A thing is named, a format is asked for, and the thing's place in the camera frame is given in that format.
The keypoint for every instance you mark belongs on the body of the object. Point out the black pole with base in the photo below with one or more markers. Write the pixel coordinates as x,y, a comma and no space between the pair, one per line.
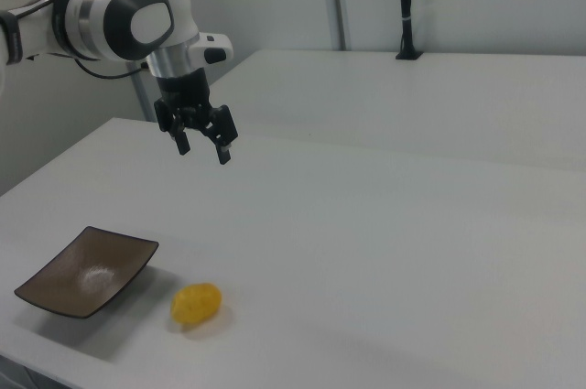
405,0

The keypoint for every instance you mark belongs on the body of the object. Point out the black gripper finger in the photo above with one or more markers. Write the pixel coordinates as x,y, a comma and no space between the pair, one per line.
181,137
223,132

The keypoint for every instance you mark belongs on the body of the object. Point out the grey metal partition post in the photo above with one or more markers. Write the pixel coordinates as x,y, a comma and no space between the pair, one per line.
143,98
338,0

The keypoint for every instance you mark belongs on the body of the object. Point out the yellow potato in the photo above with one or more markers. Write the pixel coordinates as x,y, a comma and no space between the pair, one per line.
197,302

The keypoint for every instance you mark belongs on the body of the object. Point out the brown square ceramic plate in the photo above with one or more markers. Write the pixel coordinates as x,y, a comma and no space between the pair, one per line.
87,272

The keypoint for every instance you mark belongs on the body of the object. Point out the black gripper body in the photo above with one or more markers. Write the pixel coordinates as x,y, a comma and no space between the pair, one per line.
183,89

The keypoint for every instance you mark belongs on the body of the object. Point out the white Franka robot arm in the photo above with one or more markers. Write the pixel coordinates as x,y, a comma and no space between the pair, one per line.
91,18

